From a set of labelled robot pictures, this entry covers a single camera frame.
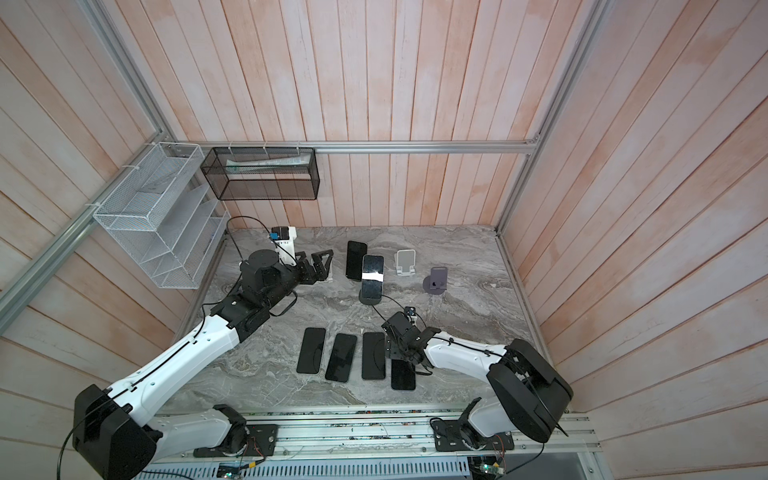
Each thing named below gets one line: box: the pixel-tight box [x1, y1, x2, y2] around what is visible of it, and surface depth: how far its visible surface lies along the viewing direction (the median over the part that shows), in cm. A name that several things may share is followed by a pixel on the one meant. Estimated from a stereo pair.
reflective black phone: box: [362, 255, 384, 300], surface depth 97 cm
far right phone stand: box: [422, 266, 448, 295], surface depth 100 cm
